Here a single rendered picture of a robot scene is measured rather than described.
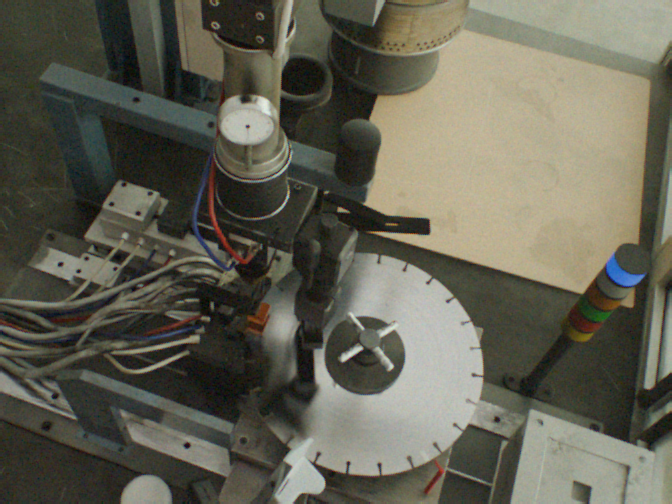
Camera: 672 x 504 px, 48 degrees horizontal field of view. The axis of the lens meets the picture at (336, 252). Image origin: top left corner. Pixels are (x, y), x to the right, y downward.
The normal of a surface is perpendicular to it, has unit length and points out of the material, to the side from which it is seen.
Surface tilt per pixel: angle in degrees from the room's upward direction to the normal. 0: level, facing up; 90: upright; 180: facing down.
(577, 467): 0
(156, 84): 90
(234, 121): 90
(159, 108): 0
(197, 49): 90
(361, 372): 5
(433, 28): 90
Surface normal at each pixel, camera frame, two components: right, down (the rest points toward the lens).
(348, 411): 0.09, -0.53
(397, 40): -0.01, 0.85
